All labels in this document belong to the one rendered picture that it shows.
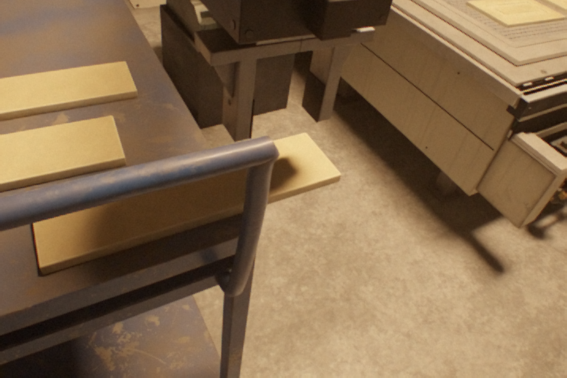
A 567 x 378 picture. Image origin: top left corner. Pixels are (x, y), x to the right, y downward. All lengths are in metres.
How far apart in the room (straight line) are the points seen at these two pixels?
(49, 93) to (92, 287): 0.46
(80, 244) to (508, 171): 1.69
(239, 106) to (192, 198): 0.18
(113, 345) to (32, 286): 0.79
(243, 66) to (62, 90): 0.49
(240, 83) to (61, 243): 0.34
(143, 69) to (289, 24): 0.58
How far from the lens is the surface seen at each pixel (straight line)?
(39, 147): 0.84
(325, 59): 0.67
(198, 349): 1.40
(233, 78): 0.60
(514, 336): 2.12
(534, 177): 1.93
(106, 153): 0.80
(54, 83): 1.00
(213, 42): 0.57
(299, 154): 0.80
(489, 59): 1.94
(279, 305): 1.82
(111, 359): 1.42
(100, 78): 1.00
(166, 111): 0.91
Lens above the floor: 1.58
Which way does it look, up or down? 41 degrees down
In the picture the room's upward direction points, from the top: 9 degrees clockwise
